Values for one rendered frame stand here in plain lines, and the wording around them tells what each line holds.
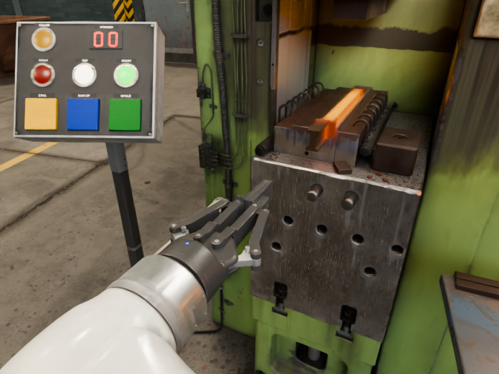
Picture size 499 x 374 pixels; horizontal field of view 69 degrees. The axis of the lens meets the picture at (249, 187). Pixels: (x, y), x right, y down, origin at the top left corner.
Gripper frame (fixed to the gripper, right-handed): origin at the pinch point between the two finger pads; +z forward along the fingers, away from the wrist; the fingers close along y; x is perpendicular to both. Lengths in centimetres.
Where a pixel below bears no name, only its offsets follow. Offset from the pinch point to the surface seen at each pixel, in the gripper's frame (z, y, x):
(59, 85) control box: 16, -60, 7
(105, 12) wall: 526, -573, -14
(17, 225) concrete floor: 58, -189, -100
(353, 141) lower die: 35.1, 6.6, -2.2
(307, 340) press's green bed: 30, 3, -64
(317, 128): 27.3, 0.3, 2.2
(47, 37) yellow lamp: 19, -65, 17
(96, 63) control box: 22, -53, 12
